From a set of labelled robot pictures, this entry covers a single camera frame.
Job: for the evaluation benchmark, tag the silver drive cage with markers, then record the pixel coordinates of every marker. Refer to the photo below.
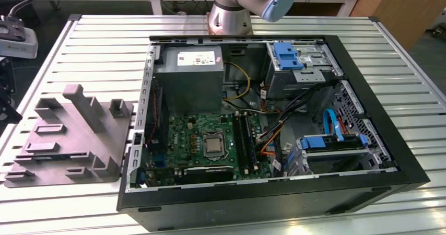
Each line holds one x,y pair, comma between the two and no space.
306,78

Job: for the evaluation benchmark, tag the green motherboard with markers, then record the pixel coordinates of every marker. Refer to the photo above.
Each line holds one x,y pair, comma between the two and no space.
181,130

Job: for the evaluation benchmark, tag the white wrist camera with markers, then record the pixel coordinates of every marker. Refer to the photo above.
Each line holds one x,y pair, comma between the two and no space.
21,47

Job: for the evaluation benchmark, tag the black graphics card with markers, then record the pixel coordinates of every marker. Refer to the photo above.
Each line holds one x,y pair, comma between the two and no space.
209,172

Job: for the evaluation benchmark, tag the black PC case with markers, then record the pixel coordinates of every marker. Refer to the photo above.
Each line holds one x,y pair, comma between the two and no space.
278,203

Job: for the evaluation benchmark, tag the wooden cabinet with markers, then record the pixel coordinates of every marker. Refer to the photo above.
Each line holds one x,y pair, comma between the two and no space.
401,10

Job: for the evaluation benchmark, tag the hard disk in blue carrier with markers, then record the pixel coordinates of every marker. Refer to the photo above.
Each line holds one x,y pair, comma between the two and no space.
314,143

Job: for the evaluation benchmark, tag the blue plastic drive carrier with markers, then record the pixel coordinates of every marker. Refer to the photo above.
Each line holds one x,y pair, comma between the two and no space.
284,57

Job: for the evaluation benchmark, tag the grey parts rack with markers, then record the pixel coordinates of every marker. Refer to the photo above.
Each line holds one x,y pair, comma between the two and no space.
105,141

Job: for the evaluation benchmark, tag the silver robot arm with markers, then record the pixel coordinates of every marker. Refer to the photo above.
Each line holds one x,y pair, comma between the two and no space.
226,13

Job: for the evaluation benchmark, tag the CPU socket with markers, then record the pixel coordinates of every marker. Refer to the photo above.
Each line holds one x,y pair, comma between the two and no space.
213,134

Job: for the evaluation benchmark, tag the silver disk bay cage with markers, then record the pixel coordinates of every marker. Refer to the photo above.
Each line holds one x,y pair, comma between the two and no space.
374,162

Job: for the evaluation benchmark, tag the silver CPU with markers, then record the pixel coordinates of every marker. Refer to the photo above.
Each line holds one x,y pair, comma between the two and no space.
213,145

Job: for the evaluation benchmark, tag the grey power supply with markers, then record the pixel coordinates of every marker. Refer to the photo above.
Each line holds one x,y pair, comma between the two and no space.
189,88

